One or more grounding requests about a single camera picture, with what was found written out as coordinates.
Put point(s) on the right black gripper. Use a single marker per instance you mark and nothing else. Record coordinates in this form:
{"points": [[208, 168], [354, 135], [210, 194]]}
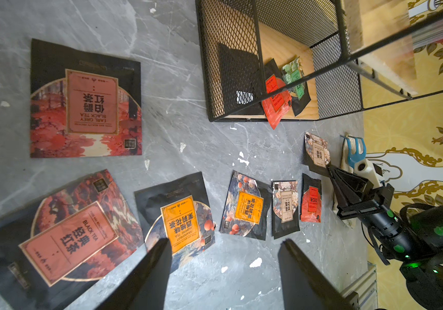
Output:
{"points": [[390, 237]]}

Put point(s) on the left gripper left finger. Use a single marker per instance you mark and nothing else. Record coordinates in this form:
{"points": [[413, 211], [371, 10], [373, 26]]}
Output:
{"points": [[146, 286]]}

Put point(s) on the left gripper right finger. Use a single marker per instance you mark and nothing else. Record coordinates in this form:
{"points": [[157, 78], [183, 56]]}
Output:
{"points": [[303, 285]]}

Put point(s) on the red black tea bag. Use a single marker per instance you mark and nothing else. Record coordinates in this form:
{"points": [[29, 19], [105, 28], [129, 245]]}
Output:
{"points": [[311, 200]]}

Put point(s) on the floral tea bag shelf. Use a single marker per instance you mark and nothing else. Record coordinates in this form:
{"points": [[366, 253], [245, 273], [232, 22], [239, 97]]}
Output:
{"points": [[316, 154]]}

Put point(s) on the beige floral tea bag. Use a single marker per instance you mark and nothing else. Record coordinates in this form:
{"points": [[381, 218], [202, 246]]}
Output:
{"points": [[285, 214]]}

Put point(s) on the orange label tea bag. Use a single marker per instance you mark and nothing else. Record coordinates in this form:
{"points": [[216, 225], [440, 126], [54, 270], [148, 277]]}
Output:
{"points": [[247, 205]]}

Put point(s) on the pink label tea bag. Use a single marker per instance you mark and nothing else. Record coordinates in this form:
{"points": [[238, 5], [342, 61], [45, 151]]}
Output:
{"points": [[55, 249]]}

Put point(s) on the red tea bag shelf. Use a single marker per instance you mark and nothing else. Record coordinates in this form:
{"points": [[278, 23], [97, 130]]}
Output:
{"points": [[277, 106]]}

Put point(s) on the earl grey red tea bag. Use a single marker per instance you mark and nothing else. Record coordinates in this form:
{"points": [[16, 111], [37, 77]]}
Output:
{"points": [[83, 104]]}

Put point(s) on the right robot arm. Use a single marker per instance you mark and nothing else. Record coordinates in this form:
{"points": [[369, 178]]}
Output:
{"points": [[424, 276]]}

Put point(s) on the white work glove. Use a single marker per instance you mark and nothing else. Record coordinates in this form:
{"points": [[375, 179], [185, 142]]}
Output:
{"points": [[340, 185]]}

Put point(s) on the blue yellow garden fork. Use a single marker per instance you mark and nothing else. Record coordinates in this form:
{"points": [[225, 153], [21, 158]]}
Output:
{"points": [[356, 150]]}

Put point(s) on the large black barcode packet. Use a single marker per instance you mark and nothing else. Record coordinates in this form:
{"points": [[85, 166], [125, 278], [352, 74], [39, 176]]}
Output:
{"points": [[240, 78]]}

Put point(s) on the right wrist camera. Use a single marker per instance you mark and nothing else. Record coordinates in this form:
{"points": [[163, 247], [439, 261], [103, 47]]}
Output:
{"points": [[368, 170]]}

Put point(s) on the black wire mesh shelf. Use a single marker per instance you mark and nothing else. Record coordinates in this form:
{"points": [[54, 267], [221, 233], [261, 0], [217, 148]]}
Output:
{"points": [[324, 50]]}

